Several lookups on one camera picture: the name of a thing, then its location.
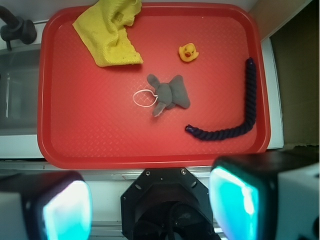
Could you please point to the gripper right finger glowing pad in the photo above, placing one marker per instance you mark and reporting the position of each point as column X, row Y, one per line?
column 267, row 196

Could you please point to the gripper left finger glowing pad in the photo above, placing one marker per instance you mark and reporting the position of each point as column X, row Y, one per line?
column 45, row 206

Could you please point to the red plastic tray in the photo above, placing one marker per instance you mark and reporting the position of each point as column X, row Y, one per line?
column 87, row 118

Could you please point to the steel sink basin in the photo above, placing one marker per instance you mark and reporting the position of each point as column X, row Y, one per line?
column 19, row 80

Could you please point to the grey plush elephant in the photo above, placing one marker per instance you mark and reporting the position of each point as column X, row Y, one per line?
column 167, row 95

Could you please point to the yellow rubber duck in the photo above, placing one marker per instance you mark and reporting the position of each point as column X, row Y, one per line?
column 188, row 52

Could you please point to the black faucet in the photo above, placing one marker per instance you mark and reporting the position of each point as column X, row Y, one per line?
column 16, row 28

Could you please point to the yellow cloth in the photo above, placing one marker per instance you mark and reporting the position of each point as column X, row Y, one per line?
column 102, row 29

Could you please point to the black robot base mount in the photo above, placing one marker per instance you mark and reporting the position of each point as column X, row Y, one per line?
column 167, row 204

